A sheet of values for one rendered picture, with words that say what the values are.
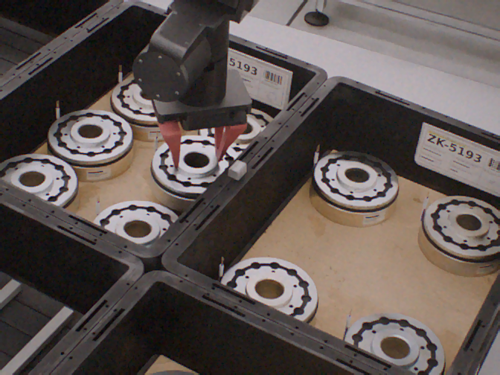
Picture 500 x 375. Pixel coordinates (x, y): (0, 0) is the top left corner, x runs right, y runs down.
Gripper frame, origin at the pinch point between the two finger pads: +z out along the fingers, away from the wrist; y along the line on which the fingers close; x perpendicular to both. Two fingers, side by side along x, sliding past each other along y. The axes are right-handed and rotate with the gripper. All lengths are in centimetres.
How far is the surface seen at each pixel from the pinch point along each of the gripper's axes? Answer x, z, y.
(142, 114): 13.0, 3.3, -3.7
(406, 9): 148, 82, 103
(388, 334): -27.5, 2.3, 12.8
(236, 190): -10.6, -4.0, 1.6
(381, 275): -16.5, 6.4, 17.0
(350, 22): 164, 96, 93
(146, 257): -18.6, -4.5, -9.5
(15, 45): 36.1, 6.5, -17.5
